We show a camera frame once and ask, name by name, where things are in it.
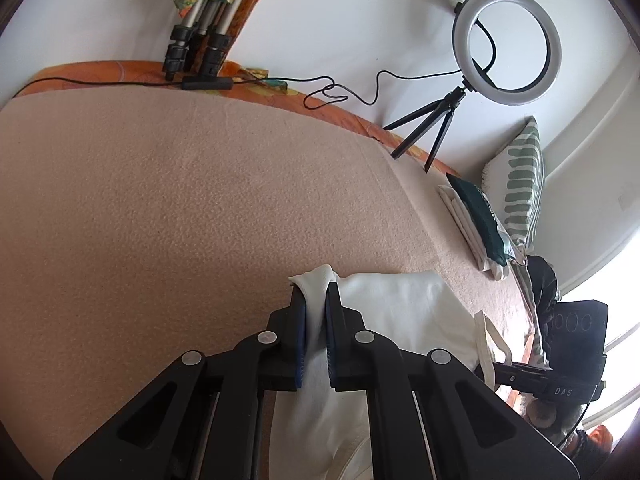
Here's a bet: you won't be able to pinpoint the dark green patterned cloth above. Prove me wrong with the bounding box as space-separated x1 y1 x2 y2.
445 174 516 266

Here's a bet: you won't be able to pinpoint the orange patterned board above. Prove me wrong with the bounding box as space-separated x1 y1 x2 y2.
225 0 286 68

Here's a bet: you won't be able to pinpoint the white ring light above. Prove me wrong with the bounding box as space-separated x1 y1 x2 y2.
452 0 562 107

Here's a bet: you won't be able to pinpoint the white folded clothes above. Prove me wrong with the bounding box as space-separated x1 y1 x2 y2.
437 184 511 281

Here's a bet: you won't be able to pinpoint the black ring light cable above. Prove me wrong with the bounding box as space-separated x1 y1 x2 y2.
12 17 498 111

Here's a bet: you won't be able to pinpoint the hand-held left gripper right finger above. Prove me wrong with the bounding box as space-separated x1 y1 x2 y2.
324 282 581 480

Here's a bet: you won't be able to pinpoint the small black tripod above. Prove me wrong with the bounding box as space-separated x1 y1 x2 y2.
382 77 468 173

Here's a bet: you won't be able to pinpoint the silver folded tripod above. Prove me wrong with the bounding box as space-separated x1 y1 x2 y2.
164 0 273 81

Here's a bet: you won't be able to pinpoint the beige fleece blanket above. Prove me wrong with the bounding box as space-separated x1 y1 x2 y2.
0 87 538 480

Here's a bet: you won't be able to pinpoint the white camisole top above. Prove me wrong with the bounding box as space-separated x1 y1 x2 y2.
270 264 513 480

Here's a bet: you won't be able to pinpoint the white window frame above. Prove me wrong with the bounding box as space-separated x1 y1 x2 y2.
542 55 640 411

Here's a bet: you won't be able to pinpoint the person's right hand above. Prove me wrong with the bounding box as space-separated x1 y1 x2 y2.
517 392 581 443

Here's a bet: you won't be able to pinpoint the green striped pillow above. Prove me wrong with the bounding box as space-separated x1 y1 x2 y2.
481 116 553 368

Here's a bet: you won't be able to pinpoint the person's right forearm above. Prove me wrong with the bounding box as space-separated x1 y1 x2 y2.
565 422 626 466

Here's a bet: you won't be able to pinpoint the black cloth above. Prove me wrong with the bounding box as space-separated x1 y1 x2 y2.
527 255 558 331

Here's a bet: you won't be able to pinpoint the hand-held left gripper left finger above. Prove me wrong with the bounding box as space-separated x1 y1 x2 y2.
52 285 308 480

